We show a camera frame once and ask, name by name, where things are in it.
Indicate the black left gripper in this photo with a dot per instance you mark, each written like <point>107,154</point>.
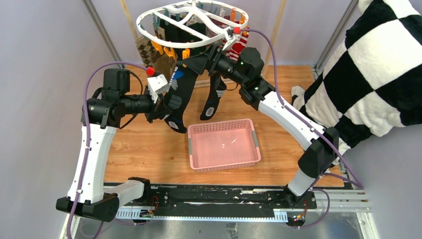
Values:
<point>159,109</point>

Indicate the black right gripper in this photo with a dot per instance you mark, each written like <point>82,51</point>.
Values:
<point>210,61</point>

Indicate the black blue sock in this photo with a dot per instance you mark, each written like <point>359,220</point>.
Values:
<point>178,96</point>

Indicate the black grey sock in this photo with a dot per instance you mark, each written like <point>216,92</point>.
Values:
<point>217,89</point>

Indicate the pink plastic basket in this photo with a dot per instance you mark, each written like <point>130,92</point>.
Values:
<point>223,145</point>

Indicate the white round sock hanger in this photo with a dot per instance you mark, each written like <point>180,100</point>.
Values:
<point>214,14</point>

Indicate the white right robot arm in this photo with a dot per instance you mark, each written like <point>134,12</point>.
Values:
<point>319,143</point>

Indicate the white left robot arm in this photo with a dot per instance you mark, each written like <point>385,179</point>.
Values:
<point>101,118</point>

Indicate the red white striped sock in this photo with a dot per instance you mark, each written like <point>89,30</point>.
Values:
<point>234,52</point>

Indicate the dark green sock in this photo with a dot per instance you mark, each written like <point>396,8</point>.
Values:
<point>174,34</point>

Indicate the argyle brown sock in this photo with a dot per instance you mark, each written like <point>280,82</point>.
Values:
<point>145,49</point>

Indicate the wooden clothes rack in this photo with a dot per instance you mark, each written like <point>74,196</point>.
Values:
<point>203,80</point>

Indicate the black white checkered blanket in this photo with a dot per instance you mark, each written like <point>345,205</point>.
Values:
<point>373,80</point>

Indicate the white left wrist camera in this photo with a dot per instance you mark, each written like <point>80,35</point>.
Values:
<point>156,86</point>

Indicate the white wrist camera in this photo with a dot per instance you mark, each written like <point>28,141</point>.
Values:
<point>232,35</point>
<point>156,86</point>

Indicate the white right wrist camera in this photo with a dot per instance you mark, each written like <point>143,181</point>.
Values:
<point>232,35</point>

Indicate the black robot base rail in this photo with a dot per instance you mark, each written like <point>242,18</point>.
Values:
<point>221,203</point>

